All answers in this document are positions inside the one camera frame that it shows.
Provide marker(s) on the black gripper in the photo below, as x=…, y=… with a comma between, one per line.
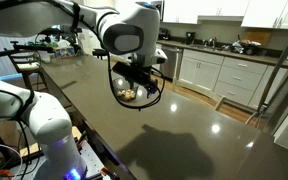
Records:
x=137, y=61

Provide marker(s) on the black wire mesh basket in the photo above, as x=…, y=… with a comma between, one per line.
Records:
x=121, y=83

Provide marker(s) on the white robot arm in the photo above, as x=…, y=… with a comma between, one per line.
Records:
x=134, y=32

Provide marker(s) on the stainless dishwasher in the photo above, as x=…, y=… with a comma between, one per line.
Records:
x=174, y=55

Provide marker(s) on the black coffee maker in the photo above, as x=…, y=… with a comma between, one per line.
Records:
x=190, y=37

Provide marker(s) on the kitchen sink faucet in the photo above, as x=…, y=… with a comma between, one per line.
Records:
x=211, y=42

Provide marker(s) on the tissue box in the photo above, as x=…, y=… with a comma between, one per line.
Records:
x=64, y=52

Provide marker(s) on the pile of dishes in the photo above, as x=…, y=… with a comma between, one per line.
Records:
x=246, y=47

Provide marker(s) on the white lower kitchen cabinets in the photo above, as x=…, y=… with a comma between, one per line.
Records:
x=240, y=81

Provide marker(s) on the white kitchen cabinets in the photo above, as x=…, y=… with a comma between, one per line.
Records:
x=240, y=81
x=271, y=14

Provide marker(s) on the wooden bar stool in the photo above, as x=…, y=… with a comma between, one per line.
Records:
x=26, y=63

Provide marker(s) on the wooden cutting board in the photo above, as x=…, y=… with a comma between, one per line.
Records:
x=258, y=36

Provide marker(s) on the white upper kitchen cabinets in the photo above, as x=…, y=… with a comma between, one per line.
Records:
x=271, y=14

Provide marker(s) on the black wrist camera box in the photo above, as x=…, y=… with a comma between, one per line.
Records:
x=133, y=73

